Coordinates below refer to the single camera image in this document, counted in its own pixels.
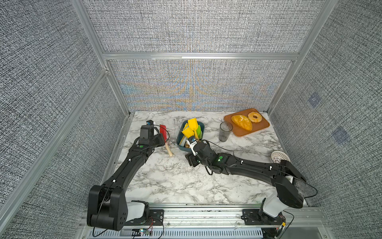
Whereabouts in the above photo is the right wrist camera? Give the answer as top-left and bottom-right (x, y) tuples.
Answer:
(187, 136), (198, 156)

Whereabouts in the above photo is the grey transparent plastic cup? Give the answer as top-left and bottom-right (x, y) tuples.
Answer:
(218, 121), (233, 142)

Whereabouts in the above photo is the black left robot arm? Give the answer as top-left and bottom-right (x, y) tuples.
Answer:
(87, 120), (165, 231)

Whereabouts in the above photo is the green trowel yellow handle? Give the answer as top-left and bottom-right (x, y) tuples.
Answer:
(196, 125), (203, 139)

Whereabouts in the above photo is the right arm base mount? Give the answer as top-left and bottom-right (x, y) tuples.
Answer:
(241, 209), (285, 226)

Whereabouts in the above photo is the teal plastic storage box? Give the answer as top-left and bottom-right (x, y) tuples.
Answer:
(176, 120), (205, 152)

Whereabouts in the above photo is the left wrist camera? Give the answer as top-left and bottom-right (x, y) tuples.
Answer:
(146, 120), (155, 126)

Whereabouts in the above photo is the white lattice basket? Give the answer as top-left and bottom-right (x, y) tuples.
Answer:
(271, 150), (291, 164)

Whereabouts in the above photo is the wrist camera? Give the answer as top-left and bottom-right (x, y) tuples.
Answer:
(146, 120), (155, 126)
(187, 136), (198, 156)

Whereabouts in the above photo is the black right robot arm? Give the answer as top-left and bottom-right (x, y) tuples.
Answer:
(185, 141), (306, 218)

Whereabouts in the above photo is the oval bread loaf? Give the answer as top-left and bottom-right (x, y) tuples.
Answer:
(231, 115), (253, 131)

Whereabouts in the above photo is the brown wooden cutting board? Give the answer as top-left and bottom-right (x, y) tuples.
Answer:
(223, 109), (270, 137)

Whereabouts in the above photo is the glazed donut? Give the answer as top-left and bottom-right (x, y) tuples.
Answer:
(247, 112), (263, 123)

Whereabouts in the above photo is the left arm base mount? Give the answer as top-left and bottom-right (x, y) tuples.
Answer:
(124, 209), (165, 227)

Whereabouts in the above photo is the aluminium front rail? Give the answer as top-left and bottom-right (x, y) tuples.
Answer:
(74, 204), (334, 239)

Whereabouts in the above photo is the red shovel wooden handle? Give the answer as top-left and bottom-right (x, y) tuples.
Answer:
(159, 124), (174, 157)

